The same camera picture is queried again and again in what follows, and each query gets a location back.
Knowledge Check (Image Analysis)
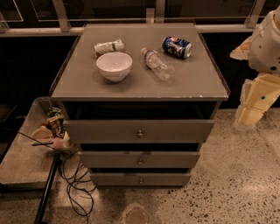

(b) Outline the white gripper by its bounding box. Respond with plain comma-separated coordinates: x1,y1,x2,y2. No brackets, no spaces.
229,37,280,126

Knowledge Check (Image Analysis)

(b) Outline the grey drawer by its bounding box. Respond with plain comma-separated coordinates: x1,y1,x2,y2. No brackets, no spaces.
64,120,214,144
90,173,191,186
79,151,200,168

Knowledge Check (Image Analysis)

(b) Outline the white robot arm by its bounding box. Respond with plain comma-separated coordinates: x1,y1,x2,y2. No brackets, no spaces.
230,6,280,128

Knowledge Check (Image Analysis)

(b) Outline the grey drawer cabinet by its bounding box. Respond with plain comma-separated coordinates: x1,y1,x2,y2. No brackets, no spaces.
51,24,229,174

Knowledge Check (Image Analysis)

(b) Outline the grey top drawer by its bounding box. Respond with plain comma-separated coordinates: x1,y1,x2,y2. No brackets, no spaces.
64,120,214,144

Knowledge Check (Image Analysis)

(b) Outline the grey bottom drawer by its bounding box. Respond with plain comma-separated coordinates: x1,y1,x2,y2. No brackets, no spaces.
90,173,191,186

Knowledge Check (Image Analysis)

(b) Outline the blue soda can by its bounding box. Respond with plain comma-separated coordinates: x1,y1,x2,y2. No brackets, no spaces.
162,36,192,60

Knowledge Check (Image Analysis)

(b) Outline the clear plastic water bottle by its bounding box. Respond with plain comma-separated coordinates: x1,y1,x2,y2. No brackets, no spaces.
141,47,175,81

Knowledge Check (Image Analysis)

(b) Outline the white bowl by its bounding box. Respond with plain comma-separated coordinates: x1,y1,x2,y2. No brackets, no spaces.
96,52,133,82

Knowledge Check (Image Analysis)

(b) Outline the white green crushed can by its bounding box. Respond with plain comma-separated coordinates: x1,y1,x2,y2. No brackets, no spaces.
94,39,124,58

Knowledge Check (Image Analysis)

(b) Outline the metal window railing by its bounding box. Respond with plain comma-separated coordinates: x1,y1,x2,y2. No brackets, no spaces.
0,0,280,38

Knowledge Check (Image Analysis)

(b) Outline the grey side tray table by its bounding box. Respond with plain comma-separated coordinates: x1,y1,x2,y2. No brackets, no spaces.
0,97,56,191

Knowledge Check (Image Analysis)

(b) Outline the black cable on floor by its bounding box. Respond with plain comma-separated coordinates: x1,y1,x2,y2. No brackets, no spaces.
17,130,97,224

